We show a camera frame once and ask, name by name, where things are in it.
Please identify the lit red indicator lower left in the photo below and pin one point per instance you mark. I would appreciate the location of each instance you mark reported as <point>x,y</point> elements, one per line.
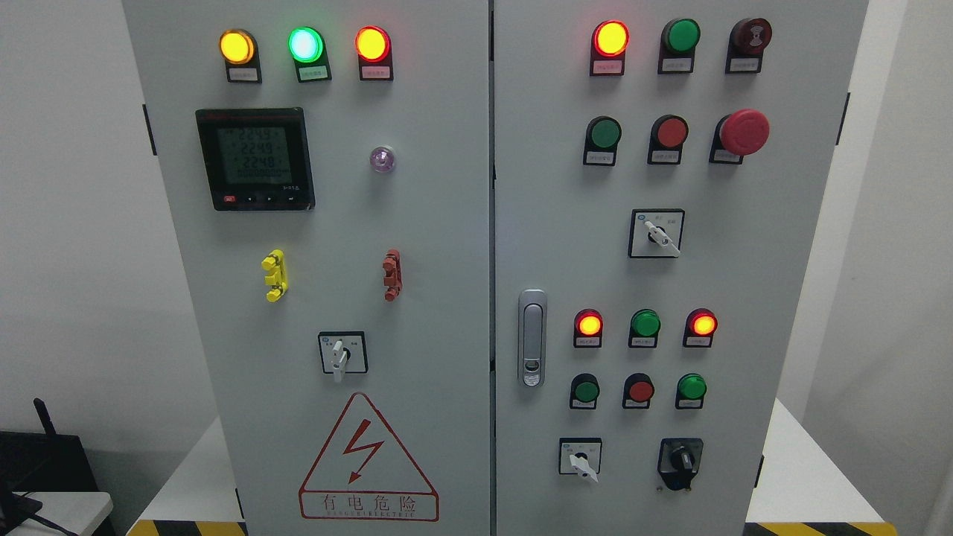
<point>588,329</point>

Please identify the lit red indicator lower right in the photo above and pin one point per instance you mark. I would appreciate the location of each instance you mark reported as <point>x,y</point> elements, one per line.
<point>699,329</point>

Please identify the small clear light bulb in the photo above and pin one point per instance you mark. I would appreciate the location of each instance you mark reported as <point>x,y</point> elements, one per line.
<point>382,159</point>

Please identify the yellow plastic clip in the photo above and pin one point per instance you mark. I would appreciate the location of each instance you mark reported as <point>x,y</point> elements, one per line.
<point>276,275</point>

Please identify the black router with antenna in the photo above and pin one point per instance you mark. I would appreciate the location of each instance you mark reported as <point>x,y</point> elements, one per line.
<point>46,461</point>

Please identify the black digital power meter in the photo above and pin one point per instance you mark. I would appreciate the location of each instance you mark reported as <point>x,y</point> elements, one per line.
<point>256,159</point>

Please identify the red indicator light right door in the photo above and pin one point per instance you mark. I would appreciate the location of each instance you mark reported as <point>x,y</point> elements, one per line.
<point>608,46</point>

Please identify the yellow indicator light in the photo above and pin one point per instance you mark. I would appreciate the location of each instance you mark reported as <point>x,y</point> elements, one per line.
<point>240,53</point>

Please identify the red push button lower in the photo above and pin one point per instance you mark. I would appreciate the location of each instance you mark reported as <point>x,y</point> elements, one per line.
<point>638,391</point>

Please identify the green indicator lower middle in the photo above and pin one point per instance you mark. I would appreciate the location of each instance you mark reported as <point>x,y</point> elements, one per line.
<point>643,329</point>

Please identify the green push button lower left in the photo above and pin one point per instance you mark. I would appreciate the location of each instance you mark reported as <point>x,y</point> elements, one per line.
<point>584,392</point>

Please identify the red push button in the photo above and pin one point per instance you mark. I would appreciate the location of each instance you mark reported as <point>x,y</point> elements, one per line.
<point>638,391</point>
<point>666,139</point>

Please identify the dark red buzzer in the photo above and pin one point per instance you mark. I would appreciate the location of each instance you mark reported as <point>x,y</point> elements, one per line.
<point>747,43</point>

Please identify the lower white rotary switch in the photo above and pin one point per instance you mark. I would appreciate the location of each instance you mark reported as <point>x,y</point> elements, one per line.
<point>580,457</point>

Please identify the red emergency stop button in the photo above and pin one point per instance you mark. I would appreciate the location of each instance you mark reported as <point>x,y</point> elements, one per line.
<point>739,134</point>

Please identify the white side table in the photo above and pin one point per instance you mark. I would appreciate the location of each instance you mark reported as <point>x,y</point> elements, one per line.
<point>84,513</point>

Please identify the red push button upper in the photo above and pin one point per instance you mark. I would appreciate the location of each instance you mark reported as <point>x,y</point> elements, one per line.
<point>666,139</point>

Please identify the green push button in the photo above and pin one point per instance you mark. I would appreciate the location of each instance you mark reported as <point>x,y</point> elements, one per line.
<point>691,390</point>
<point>601,139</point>
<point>584,392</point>

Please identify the green lit indicator light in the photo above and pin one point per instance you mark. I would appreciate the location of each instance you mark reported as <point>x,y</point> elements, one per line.
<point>308,50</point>

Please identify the upper right rotary switch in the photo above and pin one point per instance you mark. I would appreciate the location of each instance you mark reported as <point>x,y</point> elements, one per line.
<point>656,233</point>

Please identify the black knob selector switch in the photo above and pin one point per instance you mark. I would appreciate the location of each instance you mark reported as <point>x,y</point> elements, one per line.
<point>679,461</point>

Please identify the grey electrical cabinet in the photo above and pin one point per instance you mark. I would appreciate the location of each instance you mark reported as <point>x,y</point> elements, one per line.
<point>487,115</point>

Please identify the green push button lower right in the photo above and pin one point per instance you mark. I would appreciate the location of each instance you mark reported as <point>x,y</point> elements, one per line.
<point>691,390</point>

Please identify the lit red indicator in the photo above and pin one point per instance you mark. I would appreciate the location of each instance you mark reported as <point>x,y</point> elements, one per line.
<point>699,329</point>
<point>588,329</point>

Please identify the silver door handle lock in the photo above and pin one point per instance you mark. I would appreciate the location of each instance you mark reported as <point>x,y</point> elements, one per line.
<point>531,345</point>

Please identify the red plastic clip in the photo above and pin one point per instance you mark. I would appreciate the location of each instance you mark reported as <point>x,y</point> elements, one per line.
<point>392,275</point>

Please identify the red electrical hazard sticker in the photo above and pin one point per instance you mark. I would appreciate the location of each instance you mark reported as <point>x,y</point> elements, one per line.
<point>364,472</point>

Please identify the red indicator light left door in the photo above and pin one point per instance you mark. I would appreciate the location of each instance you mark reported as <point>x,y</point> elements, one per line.
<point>374,50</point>

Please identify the red indicator light door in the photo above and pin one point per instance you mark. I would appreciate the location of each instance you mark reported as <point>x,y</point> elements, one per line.
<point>608,46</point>
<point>374,50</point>

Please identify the door rotary switch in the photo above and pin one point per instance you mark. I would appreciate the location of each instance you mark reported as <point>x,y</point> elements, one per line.
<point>342,353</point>

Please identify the green indicator top row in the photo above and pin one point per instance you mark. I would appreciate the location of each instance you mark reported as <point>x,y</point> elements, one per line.
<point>678,41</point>

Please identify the green push button upper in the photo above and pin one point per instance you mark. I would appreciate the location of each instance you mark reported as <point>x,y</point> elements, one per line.
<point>601,139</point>

